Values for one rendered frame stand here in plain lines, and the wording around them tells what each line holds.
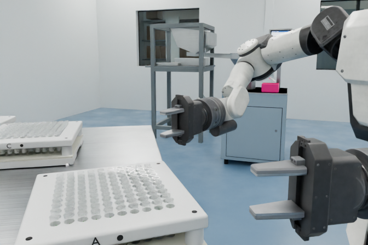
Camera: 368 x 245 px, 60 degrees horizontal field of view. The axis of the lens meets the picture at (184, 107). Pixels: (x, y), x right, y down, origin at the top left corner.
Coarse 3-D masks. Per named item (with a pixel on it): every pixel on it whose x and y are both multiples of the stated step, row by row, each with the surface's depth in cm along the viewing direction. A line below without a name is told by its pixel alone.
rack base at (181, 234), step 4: (180, 232) 48; (184, 232) 48; (164, 236) 47; (176, 236) 47; (180, 236) 47; (184, 236) 47; (140, 240) 46; (152, 240) 46; (156, 240) 46; (160, 240) 46; (164, 240) 46; (168, 240) 46; (172, 240) 46; (176, 240) 46; (180, 240) 46; (184, 240) 46; (116, 244) 45; (128, 244) 45; (132, 244) 45; (136, 244) 45; (140, 244) 45; (144, 244) 45; (148, 244) 45; (152, 244) 45; (156, 244) 45; (160, 244) 45; (164, 244) 45; (168, 244) 45; (172, 244) 45; (176, 244) 45; (180, 244) 45; (184, 244) 45; (204, 244) 45
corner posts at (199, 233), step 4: (188, 232) 45; (192, 232) 44; (196, 232) 44; (200, 232) 45; (188, 236) 45; (192, 236) 44; (196, 236) 44; (200, 236) 45; (188, 240) 45; (192, 240) 44; (196, 240) 44; (200, 240) 45; (188, 244) 45; (192, 244) 45; (196, 244) 45; (200, 244) 45
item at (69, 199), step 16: (80, 176) 57; (112, 176) 57; (144, 176) 57; (80, 192) 50; (96, 192) 50; (112, 192) 51; (128, 192) 49; (144, 192) 49; (64, 208) 44; (80, 208) 44
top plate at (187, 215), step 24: (96, 168) 62; (168, 168) 62; (48, 192) 51; (168, 192) 51; (24, 216) 44; (48, 216) 44; (120, 216) 44; (144, 216) 44; (168, 216) 44; (192, 216) 44; (24, 240) 38; (48, 240) 38; (72, 240) 39; (120, 240) 41
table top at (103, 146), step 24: (96, 144) 105; (120, 144) 105; (144, 144) 105; (24, 168) 83; (48, 168) 83; (72, 168) 83; (0, 192) 68; (24, 192) 68; (0, 216) 58; (0, 240) 51
